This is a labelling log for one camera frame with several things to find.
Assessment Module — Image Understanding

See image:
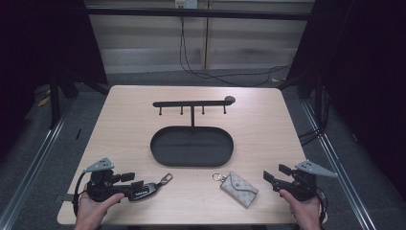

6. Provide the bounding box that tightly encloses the bundle of black floor cables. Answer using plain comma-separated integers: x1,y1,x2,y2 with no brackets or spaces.
298,85,330,147

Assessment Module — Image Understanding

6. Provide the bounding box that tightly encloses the right hand-held gripper cable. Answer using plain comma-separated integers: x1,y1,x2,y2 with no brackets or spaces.
315,187,329,224

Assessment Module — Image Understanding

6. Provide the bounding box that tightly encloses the black key rack with tray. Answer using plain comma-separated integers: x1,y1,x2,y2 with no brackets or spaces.
149,95,237,168

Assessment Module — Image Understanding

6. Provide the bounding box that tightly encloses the black wall cable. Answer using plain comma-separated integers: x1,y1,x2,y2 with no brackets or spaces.
178,15,292,88

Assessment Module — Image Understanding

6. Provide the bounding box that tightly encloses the hand-held gripper cable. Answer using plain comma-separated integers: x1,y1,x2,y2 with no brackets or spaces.
315,187,329,224
72,172,89,219

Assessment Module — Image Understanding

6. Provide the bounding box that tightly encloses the left hand-held gripper cable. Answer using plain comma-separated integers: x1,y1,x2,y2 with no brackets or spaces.
72,172,89,219

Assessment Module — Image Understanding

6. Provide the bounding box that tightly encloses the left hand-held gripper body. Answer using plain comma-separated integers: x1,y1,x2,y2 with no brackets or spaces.
83,157,132,203

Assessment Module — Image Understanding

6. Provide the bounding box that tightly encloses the black car key with strap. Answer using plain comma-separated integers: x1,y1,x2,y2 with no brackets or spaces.
127,172,173,202

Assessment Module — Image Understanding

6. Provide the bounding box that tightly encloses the yellow tape scrap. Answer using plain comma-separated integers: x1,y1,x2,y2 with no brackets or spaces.
36,95,52,107

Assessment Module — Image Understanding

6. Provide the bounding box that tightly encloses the grey key pouch with ring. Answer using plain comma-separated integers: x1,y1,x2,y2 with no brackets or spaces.
212,171,259,209

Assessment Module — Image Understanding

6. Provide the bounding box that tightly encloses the metal floor rail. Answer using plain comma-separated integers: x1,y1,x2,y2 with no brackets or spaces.
301,101,377,230
0,103,71,230

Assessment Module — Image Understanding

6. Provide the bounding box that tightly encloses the white wall socket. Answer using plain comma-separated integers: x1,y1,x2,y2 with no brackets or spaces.
174,0,199,10

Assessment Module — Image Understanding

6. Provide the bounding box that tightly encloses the person's left hand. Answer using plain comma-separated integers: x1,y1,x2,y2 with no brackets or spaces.
74,191,125,230

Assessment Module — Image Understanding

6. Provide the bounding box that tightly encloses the person's right hand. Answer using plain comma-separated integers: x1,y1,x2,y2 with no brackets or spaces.
279,189,322,230

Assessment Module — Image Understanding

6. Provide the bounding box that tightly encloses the dark curtain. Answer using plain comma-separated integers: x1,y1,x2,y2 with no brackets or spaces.
0,0,108,161
285,0,406,200

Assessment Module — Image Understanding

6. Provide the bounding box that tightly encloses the grey tape strip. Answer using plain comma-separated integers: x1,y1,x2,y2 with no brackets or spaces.
54,193,75,203

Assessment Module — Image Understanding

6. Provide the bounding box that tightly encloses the black horizontal frame bar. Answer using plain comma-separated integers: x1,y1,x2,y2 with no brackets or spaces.
85,8,315,22

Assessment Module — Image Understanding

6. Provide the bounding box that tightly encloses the black metal stand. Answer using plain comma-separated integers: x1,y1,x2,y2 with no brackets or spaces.
47,73,62,130

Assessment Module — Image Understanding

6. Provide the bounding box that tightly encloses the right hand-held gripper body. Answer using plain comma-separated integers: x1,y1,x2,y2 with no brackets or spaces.
273,159,339,202

